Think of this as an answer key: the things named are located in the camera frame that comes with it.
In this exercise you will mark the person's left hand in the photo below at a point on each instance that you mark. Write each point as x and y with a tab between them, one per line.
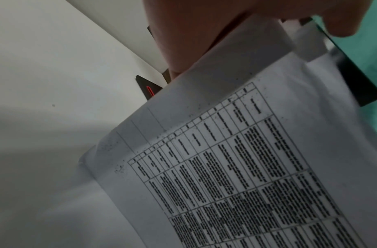
207	21

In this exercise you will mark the printed paper sheet with table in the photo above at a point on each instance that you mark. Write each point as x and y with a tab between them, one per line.
237	150

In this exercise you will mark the small white paper strip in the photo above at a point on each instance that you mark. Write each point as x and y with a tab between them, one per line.
309	41

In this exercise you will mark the plain white paper sheet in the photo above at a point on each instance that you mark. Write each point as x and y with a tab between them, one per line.
93	213

